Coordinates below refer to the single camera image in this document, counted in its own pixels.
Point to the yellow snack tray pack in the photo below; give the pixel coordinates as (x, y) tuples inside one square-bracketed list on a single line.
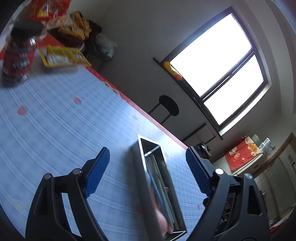
[(62, 56)]

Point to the white plastic bag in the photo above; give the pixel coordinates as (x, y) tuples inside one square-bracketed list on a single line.
[(106, 46)]

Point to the red snack bag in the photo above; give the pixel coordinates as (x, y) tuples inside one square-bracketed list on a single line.
[(49, 8)]

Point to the blue chopstick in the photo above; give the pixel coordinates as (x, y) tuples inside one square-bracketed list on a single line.
[(156, 187)]

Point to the black round chair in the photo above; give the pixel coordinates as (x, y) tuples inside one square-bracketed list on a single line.
[(168, 105)]

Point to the yellow packet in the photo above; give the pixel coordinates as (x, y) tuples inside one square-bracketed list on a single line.
[(172, 70)]

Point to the yellow snack bags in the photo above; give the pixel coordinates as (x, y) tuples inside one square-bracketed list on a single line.
[(74, 25)]

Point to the pink spoon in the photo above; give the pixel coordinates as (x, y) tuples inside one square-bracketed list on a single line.
[(163, 220)]

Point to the clear plastic containers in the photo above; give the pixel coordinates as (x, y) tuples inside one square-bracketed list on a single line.
[(263, 143)]

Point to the steel perforated utensil tray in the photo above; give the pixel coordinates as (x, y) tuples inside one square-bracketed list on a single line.
[(141, 166)]

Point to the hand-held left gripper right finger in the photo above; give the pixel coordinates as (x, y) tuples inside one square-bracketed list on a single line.
[(196, 171)]

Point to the black pressure cooker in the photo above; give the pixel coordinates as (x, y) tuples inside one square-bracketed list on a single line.
[(203, 150)]

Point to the green chopstick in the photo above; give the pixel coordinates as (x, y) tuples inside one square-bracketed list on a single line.
[(163, 185)]

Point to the white refrigerator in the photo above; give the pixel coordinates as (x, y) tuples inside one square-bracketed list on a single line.
[(254, 164)]

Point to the wooden door frame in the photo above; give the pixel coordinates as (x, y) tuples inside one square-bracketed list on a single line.
[(277, 148)]

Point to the black metal frame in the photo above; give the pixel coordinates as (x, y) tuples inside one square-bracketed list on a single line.
[(196, 132)]

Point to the snack jar with black lid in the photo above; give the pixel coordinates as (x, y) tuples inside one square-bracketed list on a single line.
[(18, 60)]

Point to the red printed cloth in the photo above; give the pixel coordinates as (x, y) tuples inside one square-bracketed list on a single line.
[(240, 155)]

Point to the dark framed window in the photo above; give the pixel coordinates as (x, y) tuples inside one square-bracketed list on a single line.
[(219, 64)]

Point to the pile of snack bags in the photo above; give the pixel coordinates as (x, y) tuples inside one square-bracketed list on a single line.
[(92, 30)]

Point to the blue plaid table mat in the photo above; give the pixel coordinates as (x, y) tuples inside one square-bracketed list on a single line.
[(69, 127)]

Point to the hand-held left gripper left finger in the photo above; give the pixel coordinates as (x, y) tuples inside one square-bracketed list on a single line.
[(97, 171)]

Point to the dark windowsill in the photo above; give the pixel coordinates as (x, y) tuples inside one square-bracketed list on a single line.
[(192, 99)]

